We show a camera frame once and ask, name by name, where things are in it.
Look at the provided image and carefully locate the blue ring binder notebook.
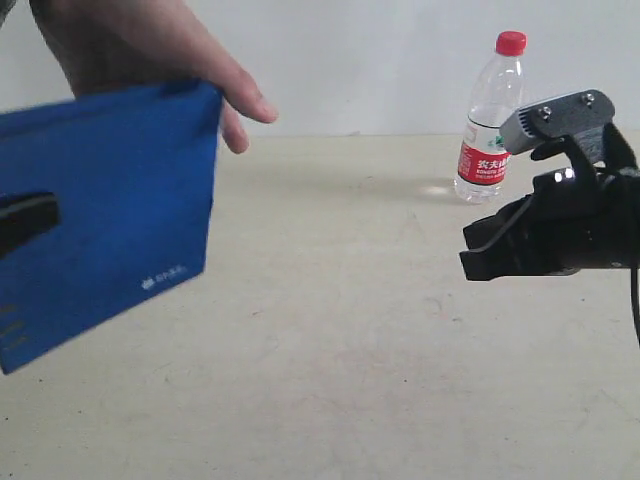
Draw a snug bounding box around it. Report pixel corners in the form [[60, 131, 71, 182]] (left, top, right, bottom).
[[1, 80, 222, 374]]

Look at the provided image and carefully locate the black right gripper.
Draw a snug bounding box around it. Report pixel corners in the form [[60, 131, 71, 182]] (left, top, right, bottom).
[[459, 172, 639, 281]]

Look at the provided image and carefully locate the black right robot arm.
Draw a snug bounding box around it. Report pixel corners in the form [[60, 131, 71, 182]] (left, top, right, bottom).
[[459, 169, 639, 281]]

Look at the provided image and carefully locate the clear plastic water bottle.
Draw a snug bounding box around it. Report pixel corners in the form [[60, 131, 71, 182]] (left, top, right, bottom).
[[454, 31, 527, 204]]

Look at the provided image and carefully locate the person's open hand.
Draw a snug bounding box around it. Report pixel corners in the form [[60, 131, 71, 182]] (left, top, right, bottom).
[[30, 0, 278, 154]]

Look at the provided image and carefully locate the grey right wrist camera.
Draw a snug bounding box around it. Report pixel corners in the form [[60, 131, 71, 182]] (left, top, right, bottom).
[[499, 89, 638, 176]]

